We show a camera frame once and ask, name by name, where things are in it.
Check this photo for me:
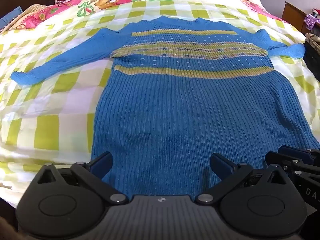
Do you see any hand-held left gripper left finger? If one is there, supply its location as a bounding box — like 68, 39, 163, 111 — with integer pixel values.
37, 151, 129, 204

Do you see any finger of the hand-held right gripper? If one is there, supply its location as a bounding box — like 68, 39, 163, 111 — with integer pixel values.
265, 151, 320, 180
278, 144, 320, 164

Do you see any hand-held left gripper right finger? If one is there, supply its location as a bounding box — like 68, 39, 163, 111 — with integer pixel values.
196, 152, 288, 204

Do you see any blue striped knit sweater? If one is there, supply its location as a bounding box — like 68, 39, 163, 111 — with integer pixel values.
10, 15, 320, 197

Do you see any green checked quilt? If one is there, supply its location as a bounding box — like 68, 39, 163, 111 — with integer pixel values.
0, 0, 320, 205

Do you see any purple cloth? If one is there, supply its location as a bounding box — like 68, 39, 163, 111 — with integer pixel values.
304, 12, 320, 30

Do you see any wooden nightstand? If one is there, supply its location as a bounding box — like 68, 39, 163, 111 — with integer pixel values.
282, 1, 318, 34

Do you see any cream patterned pillow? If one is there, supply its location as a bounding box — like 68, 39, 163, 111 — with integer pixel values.
2, 4, 50, 30

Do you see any blue pillow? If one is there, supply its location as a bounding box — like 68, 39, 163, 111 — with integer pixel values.
0, 5, 23, 26

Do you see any black bag with rope handle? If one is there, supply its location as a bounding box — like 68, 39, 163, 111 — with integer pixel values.
303, 32, 320, 68

